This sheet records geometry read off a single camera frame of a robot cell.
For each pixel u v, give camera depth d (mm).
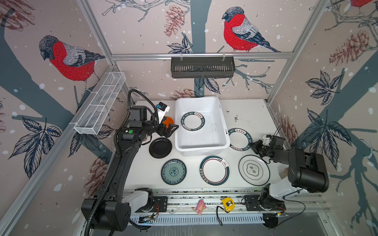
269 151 725
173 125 649
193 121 1074
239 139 1001
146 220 713
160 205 731
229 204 716
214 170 876
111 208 363
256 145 848
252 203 728
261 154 835
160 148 918
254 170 841
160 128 641
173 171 851
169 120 1112
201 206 711
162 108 622
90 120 710
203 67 1037
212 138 987
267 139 878
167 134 647
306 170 456
